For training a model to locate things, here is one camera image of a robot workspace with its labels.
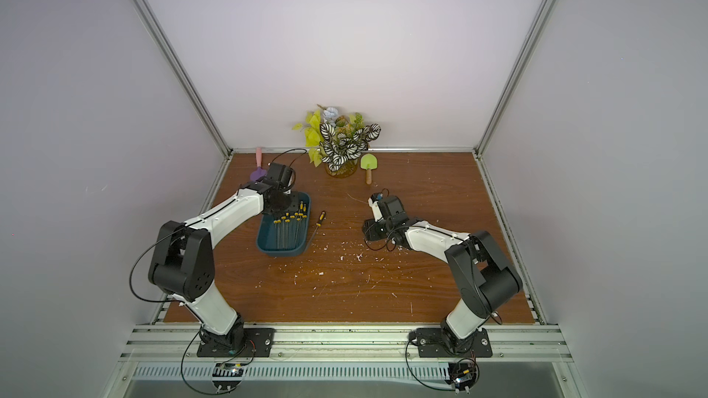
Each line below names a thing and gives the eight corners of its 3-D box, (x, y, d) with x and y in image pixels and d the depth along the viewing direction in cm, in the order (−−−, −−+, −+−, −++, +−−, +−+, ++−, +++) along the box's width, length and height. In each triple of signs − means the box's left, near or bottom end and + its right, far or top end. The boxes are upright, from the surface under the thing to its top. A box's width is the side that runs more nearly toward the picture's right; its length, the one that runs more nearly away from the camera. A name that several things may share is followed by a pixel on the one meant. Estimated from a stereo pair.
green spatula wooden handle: (359, 184, 111) (359, 179, 109) (360, 158, 121) (360, 153, 119) (378, 184, 111) (378, 179, 109) (376, 158, 121) (377, 153, 118)
